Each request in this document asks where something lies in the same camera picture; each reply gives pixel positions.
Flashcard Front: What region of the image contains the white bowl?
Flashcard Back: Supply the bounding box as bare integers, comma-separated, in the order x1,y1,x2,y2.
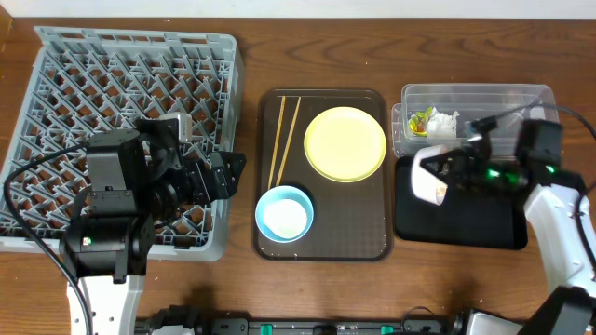
411,145,448,206

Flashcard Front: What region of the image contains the grey plastic dish rack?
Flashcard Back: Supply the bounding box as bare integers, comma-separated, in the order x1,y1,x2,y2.
1,26,245,261

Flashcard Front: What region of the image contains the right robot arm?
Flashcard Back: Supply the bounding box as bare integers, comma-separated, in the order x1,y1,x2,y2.
411,116,595,335

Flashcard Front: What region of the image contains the black waste tray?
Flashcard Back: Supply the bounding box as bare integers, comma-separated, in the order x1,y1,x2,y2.
394,156,528,250

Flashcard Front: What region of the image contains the white paper napkin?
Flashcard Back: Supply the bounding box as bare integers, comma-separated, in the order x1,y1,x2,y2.
425,107,460,139

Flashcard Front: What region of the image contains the light blue bowl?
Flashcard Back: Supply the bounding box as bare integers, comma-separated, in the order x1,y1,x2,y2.
255,185,315,244

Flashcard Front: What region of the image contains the green snack wrapper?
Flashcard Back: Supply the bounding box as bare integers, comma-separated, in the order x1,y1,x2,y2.
408,107,434,137

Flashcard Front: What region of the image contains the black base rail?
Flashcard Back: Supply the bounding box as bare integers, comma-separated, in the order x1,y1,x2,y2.
132,305,448,335

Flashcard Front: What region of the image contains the white cup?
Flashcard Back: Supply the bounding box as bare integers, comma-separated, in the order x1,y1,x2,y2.
264,199,307,239

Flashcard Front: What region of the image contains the dark brown serving tray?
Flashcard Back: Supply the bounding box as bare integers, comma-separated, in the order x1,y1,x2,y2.
252,89,393,261

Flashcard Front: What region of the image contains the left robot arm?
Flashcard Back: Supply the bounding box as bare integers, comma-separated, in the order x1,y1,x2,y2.
60,129,247,334

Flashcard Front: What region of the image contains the yellow round plate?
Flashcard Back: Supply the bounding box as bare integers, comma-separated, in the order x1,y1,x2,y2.
304,106,387,183

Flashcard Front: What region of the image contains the clear plastic waste bin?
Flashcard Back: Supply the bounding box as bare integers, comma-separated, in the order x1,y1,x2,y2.
391,83,559,160

